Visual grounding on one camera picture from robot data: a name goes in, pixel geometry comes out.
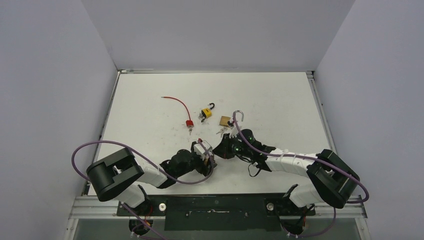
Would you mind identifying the purple cable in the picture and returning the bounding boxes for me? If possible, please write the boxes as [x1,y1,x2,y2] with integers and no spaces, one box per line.
[232,110,370,239]
[71,140,216,240]

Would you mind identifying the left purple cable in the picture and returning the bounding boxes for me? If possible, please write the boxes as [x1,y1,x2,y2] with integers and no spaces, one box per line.
[71,140,216,240]

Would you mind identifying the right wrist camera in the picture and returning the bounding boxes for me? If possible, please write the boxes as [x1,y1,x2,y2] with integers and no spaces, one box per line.
[228,120,243,139]

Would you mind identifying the yellow black padlock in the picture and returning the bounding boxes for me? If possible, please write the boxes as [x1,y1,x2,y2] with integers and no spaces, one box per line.
[200,102,215,119]

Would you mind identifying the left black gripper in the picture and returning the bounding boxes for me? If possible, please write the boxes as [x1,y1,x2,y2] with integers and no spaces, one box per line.
[176,143,217,178]

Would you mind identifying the keys of yellow padlock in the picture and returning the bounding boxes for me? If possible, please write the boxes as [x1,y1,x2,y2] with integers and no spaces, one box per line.
[198,114,206,123]

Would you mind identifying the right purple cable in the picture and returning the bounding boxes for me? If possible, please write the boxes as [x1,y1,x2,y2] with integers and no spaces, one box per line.
[232,110,370,239]

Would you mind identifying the red cable lock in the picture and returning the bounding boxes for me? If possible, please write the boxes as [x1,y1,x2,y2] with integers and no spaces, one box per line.
[161,96,194,130]

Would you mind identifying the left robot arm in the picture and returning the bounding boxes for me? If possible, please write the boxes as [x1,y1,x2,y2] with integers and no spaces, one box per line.
[86,148,216,216]

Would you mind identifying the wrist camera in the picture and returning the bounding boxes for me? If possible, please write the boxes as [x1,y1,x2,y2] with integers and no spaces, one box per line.
[228,120,243,139]
[193,138,213,159]

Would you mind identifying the brass padlock short shackle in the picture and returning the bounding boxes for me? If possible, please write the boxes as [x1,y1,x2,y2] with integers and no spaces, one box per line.
[218,110,245,128]

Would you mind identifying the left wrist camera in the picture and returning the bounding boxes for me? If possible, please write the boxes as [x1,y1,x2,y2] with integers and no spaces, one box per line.
[193,138,213,159]

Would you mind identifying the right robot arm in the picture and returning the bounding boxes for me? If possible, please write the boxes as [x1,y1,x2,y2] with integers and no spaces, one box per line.
[213,129,360,215]

